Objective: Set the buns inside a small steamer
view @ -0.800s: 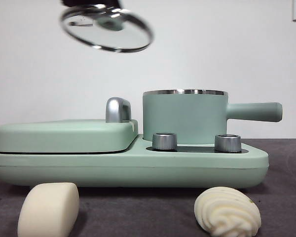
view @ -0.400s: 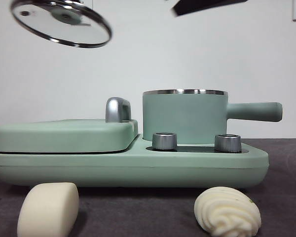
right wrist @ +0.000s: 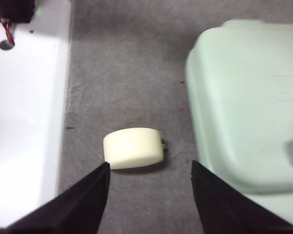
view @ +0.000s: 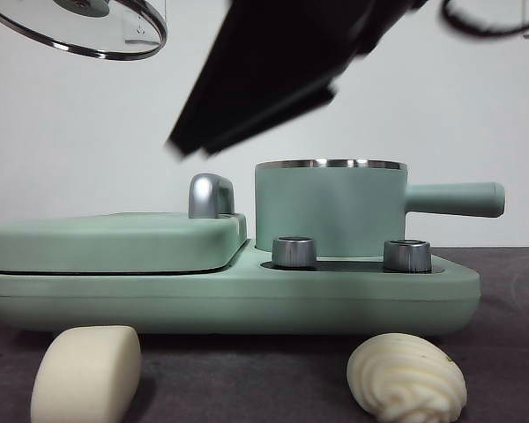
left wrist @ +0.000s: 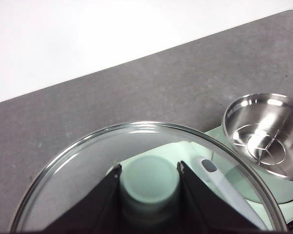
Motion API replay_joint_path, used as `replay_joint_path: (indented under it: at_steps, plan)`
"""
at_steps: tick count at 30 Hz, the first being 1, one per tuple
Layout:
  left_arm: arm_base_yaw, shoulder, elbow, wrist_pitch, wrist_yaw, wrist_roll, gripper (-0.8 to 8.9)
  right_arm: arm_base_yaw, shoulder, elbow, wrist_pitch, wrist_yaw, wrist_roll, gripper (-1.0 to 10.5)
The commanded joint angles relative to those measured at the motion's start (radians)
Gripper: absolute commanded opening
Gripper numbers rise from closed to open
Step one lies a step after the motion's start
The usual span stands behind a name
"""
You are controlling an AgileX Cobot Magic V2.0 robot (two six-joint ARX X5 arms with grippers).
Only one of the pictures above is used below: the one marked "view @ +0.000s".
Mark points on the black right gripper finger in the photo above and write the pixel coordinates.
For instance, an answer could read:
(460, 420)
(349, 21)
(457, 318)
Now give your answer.
(255, 66)
(269, 123)

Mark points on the glass pot lid green knob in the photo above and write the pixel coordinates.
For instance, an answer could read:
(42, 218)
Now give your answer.
(79, 6)

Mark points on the swirled white steamed bun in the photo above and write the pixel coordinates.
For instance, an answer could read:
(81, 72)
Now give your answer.
(405, 379)

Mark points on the smooth white steamed bun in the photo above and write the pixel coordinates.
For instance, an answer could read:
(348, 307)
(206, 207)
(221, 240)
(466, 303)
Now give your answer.
(88, 374)

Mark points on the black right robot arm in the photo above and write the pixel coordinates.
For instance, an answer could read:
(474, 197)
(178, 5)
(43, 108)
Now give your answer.
(388, 17)

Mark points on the mint green steamer pot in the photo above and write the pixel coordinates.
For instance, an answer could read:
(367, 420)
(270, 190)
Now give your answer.
(326, 207)

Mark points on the silver control knob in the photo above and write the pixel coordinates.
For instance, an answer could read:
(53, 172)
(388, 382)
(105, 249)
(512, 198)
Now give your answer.
(293, 253)
(407, 255)

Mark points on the mint green breakfast machine base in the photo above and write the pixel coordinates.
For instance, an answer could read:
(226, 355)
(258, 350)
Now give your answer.
(203, 304)

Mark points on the mint green hinged griddle lid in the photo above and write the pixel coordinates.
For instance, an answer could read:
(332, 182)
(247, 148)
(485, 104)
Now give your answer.
(114, 242)

